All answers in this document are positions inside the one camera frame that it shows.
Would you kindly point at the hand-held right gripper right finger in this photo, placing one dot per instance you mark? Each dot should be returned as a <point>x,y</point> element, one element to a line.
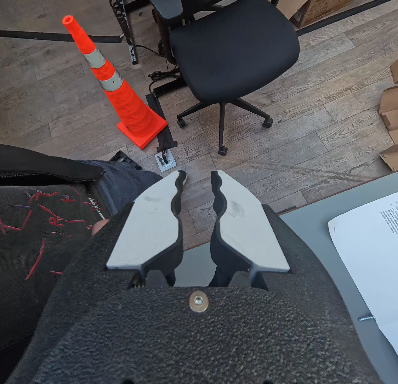
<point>252,231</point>

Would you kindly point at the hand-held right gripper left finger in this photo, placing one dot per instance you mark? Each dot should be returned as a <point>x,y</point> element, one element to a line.
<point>146,228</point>

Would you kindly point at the printed cardboard box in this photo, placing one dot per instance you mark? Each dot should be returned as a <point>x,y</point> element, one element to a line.
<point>329,5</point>

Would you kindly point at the orange traffic cone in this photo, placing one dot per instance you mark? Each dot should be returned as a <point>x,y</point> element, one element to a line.
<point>124,104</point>

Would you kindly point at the grey power strip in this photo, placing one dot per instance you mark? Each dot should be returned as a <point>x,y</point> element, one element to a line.
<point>133,53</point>

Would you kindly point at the person's right hand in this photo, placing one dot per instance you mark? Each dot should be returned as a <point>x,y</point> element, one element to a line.
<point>100,227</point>

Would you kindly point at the flat cardboard piece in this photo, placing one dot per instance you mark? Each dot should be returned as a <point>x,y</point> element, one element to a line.
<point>388,157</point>

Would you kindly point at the silver pointed screw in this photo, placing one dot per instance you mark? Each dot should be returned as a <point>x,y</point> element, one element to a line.
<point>367,317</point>

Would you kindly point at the black office chair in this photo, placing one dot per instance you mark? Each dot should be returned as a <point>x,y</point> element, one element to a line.
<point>233,48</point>

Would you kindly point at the white floor outlet plate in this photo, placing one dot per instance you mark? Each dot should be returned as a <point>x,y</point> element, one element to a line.
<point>172,164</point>

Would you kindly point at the black floor strip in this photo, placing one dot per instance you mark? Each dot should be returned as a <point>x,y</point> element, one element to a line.
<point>46,36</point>
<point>342,14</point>

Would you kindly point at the white instruction sheet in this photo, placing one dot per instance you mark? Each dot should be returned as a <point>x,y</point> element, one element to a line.
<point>367,250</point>

